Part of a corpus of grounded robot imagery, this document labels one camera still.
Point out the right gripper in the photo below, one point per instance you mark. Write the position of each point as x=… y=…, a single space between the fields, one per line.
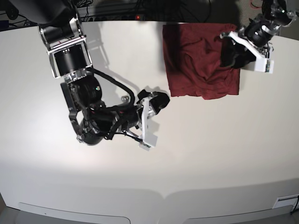
x=132 y=120

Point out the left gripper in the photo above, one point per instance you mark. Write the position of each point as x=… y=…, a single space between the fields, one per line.
x=249 y=43

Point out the dark red long-sleeve shirt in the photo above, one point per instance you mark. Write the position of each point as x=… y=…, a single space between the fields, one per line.
x=192 y=57

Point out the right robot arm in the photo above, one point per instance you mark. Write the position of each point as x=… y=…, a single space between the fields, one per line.
x=60 y=28

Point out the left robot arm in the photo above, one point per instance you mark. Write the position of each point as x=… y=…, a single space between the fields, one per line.
x=281 y=12

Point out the black power strip red switch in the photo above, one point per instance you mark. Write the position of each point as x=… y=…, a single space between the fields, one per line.
x=124 y=17

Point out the white wall socket plate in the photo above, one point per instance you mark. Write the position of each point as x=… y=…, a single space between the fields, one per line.
x=285 y=201

